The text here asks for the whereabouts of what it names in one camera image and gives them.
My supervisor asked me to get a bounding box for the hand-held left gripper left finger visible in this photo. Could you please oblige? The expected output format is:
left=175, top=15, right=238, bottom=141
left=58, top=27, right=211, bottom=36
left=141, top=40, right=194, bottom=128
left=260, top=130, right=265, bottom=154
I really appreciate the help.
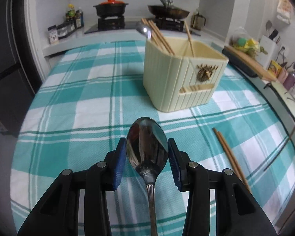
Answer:
left=17, top=138, right=127, bottom=236

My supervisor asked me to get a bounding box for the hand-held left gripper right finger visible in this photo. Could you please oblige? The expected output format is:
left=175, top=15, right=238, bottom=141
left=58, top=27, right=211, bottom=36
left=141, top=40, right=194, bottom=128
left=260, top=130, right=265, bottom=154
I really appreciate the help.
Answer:
left=168, top=138, right=277, bottom=236

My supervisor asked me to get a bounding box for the wide-bowl steel spoon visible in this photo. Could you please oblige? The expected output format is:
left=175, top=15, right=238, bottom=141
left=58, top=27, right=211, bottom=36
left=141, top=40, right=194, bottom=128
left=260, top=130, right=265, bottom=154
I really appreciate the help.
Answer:
left=126, top=117, right=169, bottom=236

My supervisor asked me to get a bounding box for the cream ribbed utensil holder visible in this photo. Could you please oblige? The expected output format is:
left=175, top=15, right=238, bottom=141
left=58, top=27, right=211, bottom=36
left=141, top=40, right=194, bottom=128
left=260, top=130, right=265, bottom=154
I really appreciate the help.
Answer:
left=143, top=36, right=230, bottom=112

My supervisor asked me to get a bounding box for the narrow-bowl steel spoon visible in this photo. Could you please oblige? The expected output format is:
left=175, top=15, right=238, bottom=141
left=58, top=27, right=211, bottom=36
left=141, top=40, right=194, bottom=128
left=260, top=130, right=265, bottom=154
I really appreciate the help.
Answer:
left=136, top=25, right=153, bottom=40

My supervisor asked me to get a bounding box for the teal checkered tablecloth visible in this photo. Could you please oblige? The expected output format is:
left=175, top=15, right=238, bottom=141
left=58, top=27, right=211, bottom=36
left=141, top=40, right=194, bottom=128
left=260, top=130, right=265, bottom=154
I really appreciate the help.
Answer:
left=10, top=39, right=295, bottom=236

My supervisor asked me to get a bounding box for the black tray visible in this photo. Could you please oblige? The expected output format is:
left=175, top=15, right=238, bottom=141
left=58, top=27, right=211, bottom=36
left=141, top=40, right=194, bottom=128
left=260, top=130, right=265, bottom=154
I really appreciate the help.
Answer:
left=222, top=48, right=259, bottom=78

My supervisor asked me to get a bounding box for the wooden cutting board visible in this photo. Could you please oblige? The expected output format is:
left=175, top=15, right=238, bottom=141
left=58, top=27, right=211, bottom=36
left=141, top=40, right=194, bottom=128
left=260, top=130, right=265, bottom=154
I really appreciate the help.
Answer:
left=224, top=45, right=278, bottom=82

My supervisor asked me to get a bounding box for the yellow snack packet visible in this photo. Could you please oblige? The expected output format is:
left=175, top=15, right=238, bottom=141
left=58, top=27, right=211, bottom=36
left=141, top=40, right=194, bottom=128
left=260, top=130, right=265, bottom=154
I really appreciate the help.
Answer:
left=268, top=60, right=283, bottom=78

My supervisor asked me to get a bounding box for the black gas stove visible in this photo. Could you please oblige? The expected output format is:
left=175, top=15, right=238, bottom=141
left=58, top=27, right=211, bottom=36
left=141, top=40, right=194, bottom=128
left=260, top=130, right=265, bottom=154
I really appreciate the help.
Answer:
left=154, top=17, right=185, bottom=31
left=97, top=15, right=126, bottom=30

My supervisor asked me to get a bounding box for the pink cup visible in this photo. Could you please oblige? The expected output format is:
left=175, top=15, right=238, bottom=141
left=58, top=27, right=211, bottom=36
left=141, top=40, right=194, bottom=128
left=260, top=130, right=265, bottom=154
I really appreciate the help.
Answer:
left=277, top=67, right=289, bottom=84

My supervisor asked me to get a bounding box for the bag of colourful sponges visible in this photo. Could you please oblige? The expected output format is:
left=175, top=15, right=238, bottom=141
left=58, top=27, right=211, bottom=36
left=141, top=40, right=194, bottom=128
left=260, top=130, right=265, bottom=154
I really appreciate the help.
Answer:
left=229, top=27, right=268, bottom=57

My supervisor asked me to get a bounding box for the purple cup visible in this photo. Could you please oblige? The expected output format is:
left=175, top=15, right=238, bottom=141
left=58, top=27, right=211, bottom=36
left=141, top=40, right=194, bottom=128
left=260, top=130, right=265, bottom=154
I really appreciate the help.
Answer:
left=284, top=70, right=295, bottom=91

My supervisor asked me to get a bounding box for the labelled spice jar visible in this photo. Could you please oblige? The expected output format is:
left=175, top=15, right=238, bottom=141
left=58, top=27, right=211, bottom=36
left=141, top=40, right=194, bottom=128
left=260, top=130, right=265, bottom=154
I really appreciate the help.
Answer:
left=48, top=25, right=59, bottom=46

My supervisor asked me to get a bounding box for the dark glass pitcher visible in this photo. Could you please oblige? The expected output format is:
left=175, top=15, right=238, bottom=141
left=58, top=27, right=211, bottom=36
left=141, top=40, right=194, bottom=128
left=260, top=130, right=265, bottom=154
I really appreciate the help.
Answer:
left=191, top=9, right=206, bottom=30

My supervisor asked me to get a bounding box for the black refrigerator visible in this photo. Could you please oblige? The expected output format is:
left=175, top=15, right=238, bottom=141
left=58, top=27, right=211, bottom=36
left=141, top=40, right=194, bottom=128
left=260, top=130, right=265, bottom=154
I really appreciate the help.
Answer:
left=0, top=0, right=43, bottom=138

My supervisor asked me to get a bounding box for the dark sauce bottle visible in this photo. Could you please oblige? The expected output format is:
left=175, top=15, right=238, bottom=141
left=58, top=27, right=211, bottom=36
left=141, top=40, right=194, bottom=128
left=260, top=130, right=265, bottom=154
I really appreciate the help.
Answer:
left=75, top=7, right=84, bottom=29

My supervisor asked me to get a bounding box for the white kitchen tool holder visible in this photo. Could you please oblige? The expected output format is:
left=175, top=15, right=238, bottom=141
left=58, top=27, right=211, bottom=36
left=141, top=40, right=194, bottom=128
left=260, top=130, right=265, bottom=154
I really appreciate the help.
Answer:
left=257, top=20, right=285, bottom=69

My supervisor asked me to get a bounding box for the dark wok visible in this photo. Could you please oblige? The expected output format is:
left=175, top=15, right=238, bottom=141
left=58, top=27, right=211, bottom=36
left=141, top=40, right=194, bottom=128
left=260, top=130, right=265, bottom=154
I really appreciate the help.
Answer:
left=147, top=0, right=190, bottom=19

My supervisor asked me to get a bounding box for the black pot with orange lid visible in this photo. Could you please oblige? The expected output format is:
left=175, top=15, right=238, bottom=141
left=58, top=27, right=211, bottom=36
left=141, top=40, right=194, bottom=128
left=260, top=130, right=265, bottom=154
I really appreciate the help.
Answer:
left=93, top=0, right=129, bottom=18

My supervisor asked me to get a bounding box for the yellow-capped sauce bottle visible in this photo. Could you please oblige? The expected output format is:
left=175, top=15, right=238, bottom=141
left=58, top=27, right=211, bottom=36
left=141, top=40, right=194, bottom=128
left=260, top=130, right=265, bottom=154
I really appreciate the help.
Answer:
left=65, top=4, right=76, bottom=22

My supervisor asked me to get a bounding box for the hanging kitchen towel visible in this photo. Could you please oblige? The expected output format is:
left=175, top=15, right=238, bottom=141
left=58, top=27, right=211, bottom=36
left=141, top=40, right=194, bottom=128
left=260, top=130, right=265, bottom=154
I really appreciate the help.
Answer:
left=276, top=0, right=293, bottom=24

